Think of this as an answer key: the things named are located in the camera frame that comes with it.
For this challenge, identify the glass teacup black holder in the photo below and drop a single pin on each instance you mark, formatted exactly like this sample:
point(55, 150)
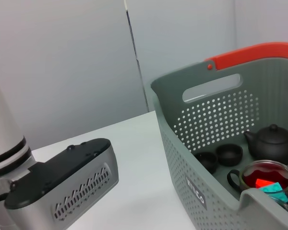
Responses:
point(280, 203)
point(252, 175)

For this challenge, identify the grey perforated storage bin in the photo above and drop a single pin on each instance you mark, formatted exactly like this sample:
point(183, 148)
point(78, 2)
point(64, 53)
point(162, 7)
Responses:
point(182, 155)

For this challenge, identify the small dark clay teacup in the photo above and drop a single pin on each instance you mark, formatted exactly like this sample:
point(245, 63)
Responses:
point(206, 161)
point(230, 154)

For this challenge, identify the dark clay teapot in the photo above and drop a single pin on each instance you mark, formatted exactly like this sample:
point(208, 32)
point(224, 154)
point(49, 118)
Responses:
point(271, 146)

